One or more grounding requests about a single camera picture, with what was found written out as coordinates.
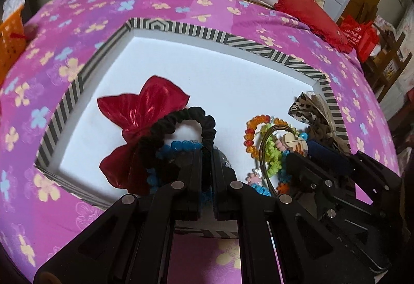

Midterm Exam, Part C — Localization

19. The blue bead bracelet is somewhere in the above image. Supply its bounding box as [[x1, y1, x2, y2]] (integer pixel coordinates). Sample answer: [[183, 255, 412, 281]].
[[145, 140, 214, 203]]

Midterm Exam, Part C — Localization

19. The red satin hair bow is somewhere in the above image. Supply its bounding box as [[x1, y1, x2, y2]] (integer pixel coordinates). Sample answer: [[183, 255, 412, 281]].
[[97, 75, 191, 195]]

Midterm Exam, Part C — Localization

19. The wooden chair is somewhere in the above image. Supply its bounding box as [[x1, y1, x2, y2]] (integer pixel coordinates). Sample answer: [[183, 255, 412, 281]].
[[364, 22, 413, 100]]

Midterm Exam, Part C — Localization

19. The purple floral blanket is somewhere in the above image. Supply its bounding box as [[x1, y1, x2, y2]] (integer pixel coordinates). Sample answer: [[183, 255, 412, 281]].
[[0, 0, 409, 284]]

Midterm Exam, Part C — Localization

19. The striped box with white inside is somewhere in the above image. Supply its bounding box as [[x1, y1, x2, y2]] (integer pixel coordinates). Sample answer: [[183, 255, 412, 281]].
[[35, 17, 351, 239]]

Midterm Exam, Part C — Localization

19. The brown cord necklace wooden pendant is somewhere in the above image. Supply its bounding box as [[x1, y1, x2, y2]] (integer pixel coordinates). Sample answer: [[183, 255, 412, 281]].
[[259, 124, 308, 197]]

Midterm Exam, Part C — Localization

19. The red fringed pillow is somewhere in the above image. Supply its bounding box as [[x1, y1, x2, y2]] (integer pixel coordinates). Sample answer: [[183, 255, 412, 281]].
[[274, 0, 353, 53]]

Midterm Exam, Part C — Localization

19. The white plastic bag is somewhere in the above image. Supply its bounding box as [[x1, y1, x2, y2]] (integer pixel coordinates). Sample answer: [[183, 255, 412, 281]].
[[3, 0, 26, 17]]

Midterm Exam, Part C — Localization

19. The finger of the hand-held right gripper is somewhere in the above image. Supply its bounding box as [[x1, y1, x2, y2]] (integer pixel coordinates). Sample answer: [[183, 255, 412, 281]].
[[285, 152, 344, 217], [305, 139, 402, 206]]

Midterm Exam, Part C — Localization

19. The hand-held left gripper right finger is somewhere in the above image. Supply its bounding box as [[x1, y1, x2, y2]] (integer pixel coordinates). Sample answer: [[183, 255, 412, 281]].
[[212, 151, 376, 284]]

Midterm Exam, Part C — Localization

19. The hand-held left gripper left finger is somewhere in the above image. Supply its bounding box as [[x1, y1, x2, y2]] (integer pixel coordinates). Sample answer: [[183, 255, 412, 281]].
[[34, 150, 204, 284]]

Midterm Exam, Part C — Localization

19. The orange plastic basket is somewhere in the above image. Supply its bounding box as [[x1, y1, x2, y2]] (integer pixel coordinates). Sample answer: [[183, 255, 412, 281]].
[[0, 4, 26, 84]]

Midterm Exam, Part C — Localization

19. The leopard print scrunchie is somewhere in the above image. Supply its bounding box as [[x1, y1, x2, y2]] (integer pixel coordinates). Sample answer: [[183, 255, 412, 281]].
[[289, 92, 351, 155]]

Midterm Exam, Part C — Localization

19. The red shopping bag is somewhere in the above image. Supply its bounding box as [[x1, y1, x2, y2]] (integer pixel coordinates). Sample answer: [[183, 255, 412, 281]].
[[338, 15, 379, 63]]

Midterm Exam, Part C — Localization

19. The black scrunchie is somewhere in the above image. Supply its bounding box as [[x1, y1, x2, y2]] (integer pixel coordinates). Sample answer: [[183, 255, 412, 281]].
[[134, 107, 217, 197]]

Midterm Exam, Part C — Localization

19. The orange bead bracelet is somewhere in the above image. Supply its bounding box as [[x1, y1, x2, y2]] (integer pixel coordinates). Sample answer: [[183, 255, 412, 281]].
[[243, 115, 287, 155]]

